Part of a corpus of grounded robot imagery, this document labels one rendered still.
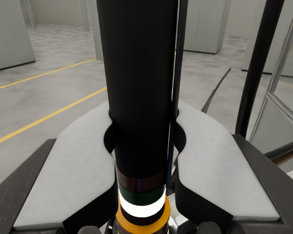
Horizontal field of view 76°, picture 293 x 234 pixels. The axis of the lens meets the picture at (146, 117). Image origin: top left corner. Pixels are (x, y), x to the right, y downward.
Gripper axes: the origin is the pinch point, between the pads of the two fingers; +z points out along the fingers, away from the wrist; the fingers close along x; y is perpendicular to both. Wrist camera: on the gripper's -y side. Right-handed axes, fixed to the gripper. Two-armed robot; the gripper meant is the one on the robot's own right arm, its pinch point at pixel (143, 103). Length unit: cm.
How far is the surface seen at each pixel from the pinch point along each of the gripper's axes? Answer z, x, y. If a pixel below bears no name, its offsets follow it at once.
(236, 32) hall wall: 1091, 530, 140
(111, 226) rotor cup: 8.7, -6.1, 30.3
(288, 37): 110, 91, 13
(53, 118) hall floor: 245, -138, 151
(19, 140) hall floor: 191, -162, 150
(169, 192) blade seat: 12.1, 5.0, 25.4
